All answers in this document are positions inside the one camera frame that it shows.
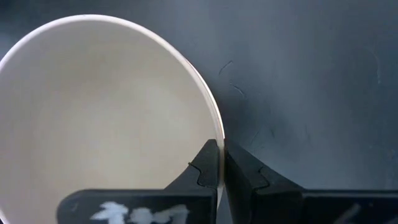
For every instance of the grey bowl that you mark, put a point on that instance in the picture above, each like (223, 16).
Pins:
(93, 109)

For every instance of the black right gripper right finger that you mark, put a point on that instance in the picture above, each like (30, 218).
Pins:
(295, 207)

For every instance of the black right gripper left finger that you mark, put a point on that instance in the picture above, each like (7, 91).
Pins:
(140, 207)

